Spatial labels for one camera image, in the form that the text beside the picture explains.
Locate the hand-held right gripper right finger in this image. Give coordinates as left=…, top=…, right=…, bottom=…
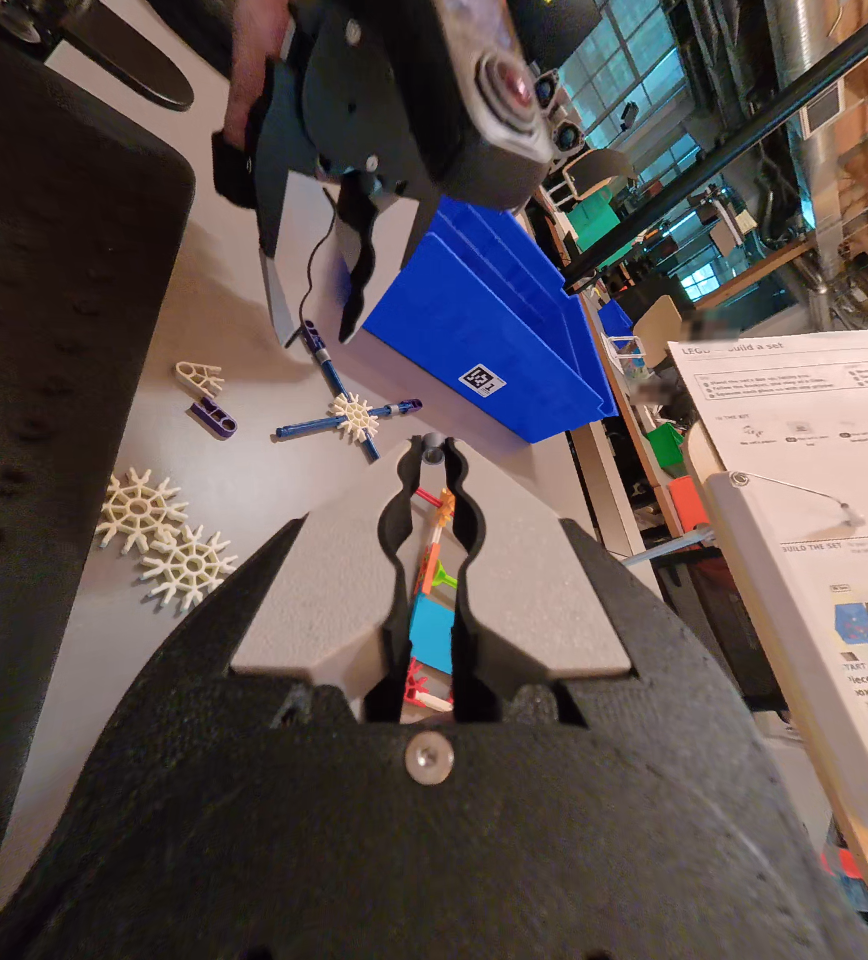
left=445, top=437, right=634, bottom=723

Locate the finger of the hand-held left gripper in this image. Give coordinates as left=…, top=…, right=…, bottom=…
left=336, top=178, right=422, bottom=346
left=257, top=251, right=304, bottom=348

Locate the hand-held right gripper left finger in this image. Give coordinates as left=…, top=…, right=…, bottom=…
left=230, top=438, right=424, bottom=723

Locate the small white snowflake connector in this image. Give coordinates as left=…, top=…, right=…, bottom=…
left=329, top=392, right=381, bottom=444

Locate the person's left hand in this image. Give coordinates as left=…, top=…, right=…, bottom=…
left=222, top=0, right=293, bottom=147

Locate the blue plastic bin with tag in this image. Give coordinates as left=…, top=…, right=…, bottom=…
left=362, top=193, right=619, bottom=445

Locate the white fan connector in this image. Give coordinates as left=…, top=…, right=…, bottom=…
left=173, top=361, right=225, bottom=399

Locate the large white snowflake connector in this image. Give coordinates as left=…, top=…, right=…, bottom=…
left=95, top=467, right=189, bottom=556
left=137, top=523, right=240, bottom=612

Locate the orange panel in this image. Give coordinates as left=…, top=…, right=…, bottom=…
left=666, top=476, right=711, bottom=530

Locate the green storage box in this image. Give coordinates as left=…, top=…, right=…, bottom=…
left=647, top=421, right=686, bottom=470

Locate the black perforated board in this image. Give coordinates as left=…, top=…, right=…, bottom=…
left=0, top=37, right=197, bottom=939

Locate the black metal pole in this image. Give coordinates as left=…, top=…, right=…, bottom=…
left=561, top=0, right=868, bottom=295

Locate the colourful toy car frame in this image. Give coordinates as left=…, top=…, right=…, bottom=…
left=402, top=486, right=459, bottom=714

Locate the silver ventilation duct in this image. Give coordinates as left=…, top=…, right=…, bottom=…
left=764, top=0, right=855, bottom=249

